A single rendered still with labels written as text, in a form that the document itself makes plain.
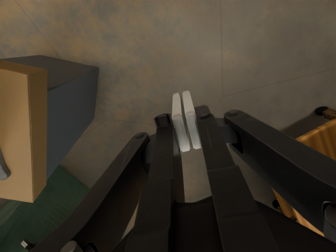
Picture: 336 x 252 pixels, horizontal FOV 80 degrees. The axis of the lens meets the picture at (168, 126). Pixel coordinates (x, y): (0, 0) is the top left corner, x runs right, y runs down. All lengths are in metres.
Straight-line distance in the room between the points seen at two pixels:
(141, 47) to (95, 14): 0.27
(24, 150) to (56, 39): 0.75
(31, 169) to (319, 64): 1.47
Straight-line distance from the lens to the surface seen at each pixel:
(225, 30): 1.22
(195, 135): 0.15
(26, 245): 1.04
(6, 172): 0.67
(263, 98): 1.37
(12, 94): 0.57
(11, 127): 0.60
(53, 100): 0.69
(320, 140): 1.45
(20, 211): 1.21
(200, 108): 0.17
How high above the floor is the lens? 1.15
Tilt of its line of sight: 67 degrees down
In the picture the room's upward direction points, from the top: 169 degrees clockwise
